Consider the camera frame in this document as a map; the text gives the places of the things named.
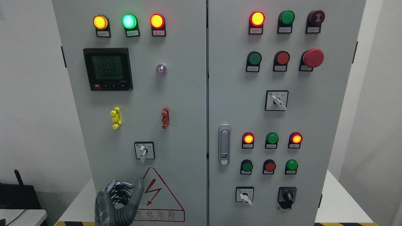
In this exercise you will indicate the red lit indicator top right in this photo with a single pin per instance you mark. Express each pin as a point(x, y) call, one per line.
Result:
point(256, 21)

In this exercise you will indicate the green indicator lower middle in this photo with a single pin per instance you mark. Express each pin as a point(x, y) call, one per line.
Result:
point(271, 140)

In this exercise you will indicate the green indicator top right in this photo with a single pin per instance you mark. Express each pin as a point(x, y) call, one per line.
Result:
point(285, 22)

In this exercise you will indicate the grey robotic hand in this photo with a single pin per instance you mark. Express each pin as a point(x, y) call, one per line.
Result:
point(117, 204)

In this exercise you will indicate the red lit indicator lower right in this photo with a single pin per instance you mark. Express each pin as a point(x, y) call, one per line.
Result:
point(295, 140)

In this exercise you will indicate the green lit indicator light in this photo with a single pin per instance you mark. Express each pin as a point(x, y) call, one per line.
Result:
point(131, 26)

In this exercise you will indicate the white table corner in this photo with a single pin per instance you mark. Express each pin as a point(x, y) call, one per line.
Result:
point(21, 217)

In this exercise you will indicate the red push button upper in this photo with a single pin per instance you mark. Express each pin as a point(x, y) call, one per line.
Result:
point(280, 61)

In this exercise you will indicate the black digital power meter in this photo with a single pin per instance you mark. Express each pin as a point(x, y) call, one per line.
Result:
point(108, 69)

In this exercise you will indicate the green push button lower left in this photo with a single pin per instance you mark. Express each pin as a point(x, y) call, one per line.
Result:
point(246, 167)

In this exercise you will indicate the silver door lock handle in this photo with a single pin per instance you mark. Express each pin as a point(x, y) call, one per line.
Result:
point(224, 144)

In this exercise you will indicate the red high voltage warning sticker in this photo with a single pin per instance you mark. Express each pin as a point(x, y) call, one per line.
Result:
point(158, 203)

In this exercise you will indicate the black rotary knob switch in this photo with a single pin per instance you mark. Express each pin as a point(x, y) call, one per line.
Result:
point(286, 196)

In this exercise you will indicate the dark red buzzer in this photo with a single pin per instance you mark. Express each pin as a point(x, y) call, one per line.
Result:
point(314, 20)

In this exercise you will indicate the red push button lower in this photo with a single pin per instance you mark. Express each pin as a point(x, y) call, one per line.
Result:
point(269, 167)

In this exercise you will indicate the green push button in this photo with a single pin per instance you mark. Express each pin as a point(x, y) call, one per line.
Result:
point(246, 167)
point(253, 62)
point(291, 167)

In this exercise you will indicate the lower white rotary selector switch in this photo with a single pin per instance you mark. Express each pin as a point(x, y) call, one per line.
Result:
point(245, 194)

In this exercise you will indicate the yellow indicator light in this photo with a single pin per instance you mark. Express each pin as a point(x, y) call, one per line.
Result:
point(102, 26)

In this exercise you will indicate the red lit indicator lower left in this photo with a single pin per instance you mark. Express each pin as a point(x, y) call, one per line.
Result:
point(247, 140)

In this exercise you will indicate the green push button upper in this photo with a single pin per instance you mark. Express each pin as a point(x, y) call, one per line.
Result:
point(253, 62)

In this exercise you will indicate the green push button lower right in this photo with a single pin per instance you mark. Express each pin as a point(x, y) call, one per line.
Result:
point(291, 167)

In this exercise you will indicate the grey electrical cabinet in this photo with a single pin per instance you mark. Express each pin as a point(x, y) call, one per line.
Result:
point(205, 50)

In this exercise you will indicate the red push button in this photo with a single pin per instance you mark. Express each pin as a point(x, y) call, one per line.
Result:
point(269, 167)
point(280, 61)

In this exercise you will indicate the red lit indicator light left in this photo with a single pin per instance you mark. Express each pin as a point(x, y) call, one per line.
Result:
point(158, 24)

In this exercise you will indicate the yellow terminal connector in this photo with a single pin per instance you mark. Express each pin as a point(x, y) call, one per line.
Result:
point(116, 118)

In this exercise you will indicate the red terminal connector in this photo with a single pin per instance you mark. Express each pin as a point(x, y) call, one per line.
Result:
point(165, 117)

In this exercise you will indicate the black device with antenna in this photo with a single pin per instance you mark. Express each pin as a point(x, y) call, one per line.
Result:
point(18, 196)

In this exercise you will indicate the small purple indicator lamp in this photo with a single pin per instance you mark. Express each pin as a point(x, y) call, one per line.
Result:
point(161, 69)

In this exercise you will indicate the red emergency stop button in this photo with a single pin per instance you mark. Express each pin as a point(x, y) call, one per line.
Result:
point(311, 59)

